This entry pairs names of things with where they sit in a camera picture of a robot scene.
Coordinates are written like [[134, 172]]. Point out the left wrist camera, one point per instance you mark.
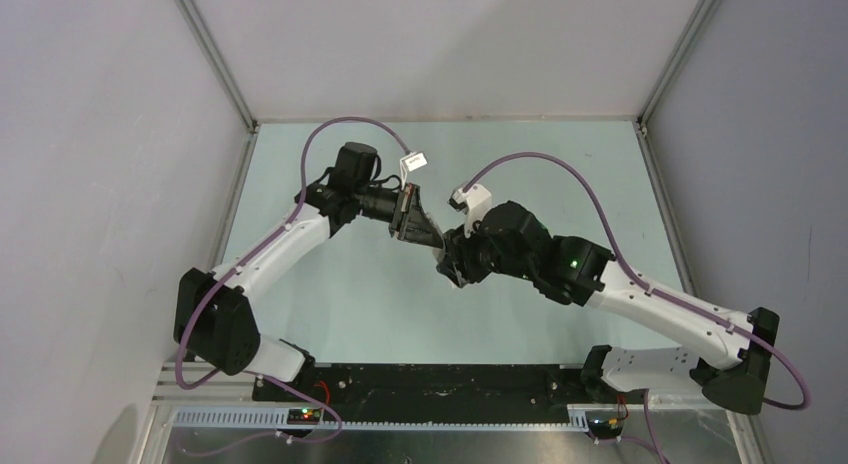
[[410, 163]]

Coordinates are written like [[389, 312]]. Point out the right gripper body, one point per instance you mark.
[[479, 255]]

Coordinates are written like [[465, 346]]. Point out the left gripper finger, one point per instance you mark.
[[421, 237], [419, 218]]

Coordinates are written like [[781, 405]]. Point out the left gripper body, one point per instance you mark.
[[403, 209]]

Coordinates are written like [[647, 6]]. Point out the white remote control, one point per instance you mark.
[[445, 272]]

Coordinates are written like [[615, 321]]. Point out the aluminium frame rail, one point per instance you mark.
[[205, 40]]

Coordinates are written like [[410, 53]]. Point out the white slotted cable duct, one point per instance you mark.
[[286, 418]]

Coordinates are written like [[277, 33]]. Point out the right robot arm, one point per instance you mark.
[[719, 352]]

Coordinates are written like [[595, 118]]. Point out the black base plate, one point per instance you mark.
[[456, 391]]

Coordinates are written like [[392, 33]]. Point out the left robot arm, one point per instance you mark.
[[214, 317]]

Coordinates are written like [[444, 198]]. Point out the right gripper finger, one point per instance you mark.
[[455, 240], [457, 272]]

